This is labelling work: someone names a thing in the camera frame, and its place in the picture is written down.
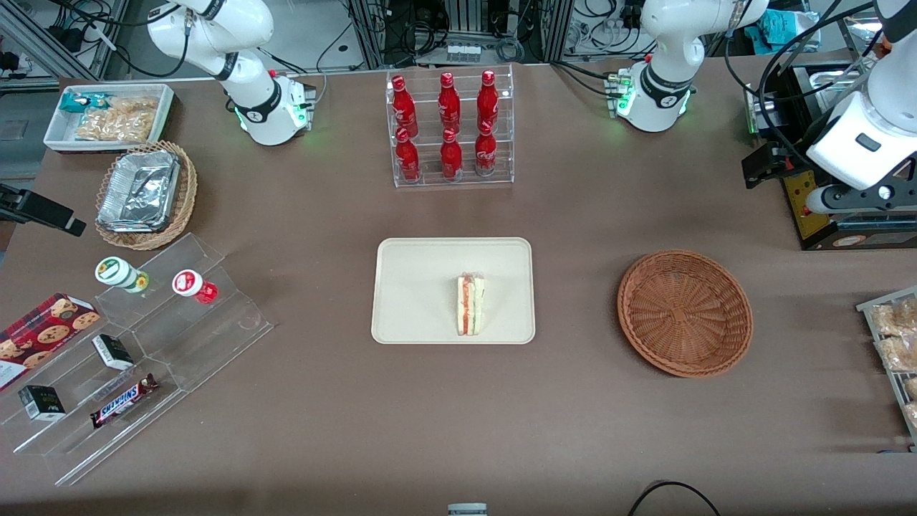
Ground black floor cable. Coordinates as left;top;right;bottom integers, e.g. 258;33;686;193
629;481;721;516

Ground beige rectangular tray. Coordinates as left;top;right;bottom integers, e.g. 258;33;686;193
371;237;536;345

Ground small black box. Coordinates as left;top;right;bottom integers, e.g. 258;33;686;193
18;385;67;421
92;334;135;371

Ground aluminium frame post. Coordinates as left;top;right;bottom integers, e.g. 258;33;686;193
350;0;384;70
544;0;574;64

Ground red tartan cookie box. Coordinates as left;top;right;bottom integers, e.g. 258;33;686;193
0;292;101;391

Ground tray of packaged pastries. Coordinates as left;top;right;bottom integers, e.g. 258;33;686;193
856;287;917;452

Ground white rectangular snack tray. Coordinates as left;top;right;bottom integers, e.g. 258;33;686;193
43;84;176;153

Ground round brown wicker basket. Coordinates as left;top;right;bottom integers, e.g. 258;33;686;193
617;249;754;378

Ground clear acrylic stepped stand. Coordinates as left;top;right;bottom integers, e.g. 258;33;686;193
0;232;275;487

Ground triangle sandwich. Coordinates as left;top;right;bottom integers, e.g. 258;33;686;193
457;272;486;336

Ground teal snack packet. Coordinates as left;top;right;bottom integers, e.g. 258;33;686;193
59;92;108;115

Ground silver metal box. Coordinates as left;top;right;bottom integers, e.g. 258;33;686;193
744;84;778;137

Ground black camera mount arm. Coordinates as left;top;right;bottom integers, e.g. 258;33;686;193
0;183;87;237

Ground black yellow control box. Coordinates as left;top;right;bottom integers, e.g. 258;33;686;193
777;61;917;250

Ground green label white bottle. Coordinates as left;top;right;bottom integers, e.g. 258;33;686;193
95;257;150;295

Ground aluminium frame rail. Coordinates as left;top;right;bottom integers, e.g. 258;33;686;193
0;0;130;90

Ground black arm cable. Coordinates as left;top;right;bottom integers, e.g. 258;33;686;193
724;0;885;162

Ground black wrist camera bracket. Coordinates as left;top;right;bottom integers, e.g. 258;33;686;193
838;154;917;213

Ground clear bag rice crackers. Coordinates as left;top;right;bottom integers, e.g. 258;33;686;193
107;97;160;121
75;107;155;143

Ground oval light wicker basket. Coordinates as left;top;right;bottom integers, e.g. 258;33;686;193
95;140;198;251

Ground clear acrylic bottle rack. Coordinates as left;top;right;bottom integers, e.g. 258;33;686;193
385;64;515;188

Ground brown Snickers bar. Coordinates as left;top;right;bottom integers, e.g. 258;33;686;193
90;373;159;429

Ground teal cloth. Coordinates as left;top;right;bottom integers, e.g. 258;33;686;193
745;9;817;52

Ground red cola bottle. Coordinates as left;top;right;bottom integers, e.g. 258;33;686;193
440;128;464;180
438;72;461;135
474;120;498;177
477;70;499;132
391;75;419;138
395;128;422;182

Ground aluminium foil tray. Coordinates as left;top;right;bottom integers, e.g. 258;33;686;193
97;149;181;234

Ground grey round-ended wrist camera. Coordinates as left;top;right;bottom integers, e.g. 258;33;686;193
805;186;896;214

